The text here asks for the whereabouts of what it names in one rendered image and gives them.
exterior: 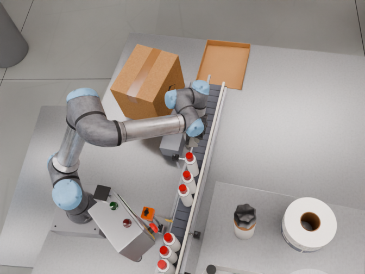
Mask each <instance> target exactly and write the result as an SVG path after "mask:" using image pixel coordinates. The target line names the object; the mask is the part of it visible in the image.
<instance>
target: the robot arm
mask: <svg viewBox="0 0 365 274"><path fill-rule="evenodd" d="M209 87H210V86H209V84H208V83H207V82H206V81H204V80H195V81H194V82H193V84H192V87H189V88H184V89H177V90H176V89H175V90H171V91H167V92H166V94H165V104H166V106H167V108H169V109H175V111H176V112H177V114H174V115H166V116H159V117H151V118H147V119H139V120H131V121H124V122H119V121H117V120H108V119H107V117H106V114H105V111H104V109H103V106H102V104H101V101H100V97H99V96H98V94H97V92H96V91H94V90H93V89H90V88H80V89H76V90H73V91H72V92H70V93H69V94H68V96H67V98H66V100H67V102H66V103H67V104H68V112H67V115H66V123H67V128H66V131H65V135H64V138H63V140H62V143H61V146H60V149H59V151H57V152H55V153H53V155H51V156H50V157H49V158H48V160H47V168H48V171H49V174H50V177H51V181H52V185H53V191H52V198H53V201H54V202H55V204H56V205H57V206H58V207H59V208H61V209H63V210H64V211H65V212H66V215H67V217H68V218H69V219H70V220H71V221H72V222H73V223H76V224H79V225H82V224H86V223H88V222H90V221H91V220H93V218H92V217H91V215H90V214H89V213H88V210H89V209H90V208H91V207H92V206H93V205H95V204H96V203H97V201H95V200H94V199H93V194H91V193H89V192H85V191H84V190H83V188H82V185H81V182H80V179H79V175H78V168H79V165H80V160H79V156H80V153H81V151H82V149H83V146H84V143H85V142H87V143H89V144H92V145H95V146H100V147H117V146H120V145H121V144H122V143H123V142H128V141H135V140H141V139H147V138H153V137H157V136H164V135H170V134H176V133H182V132H186V140H185V145H186V148H187V149H188V148H189V147H198V144H197V143H199V140H203V136H204V135H205V132H206V127H207V126H206V125H207V117H208V114H206V113H205V111H206V105H207V99H208V95H209V89H210V88H209Z"/></svg>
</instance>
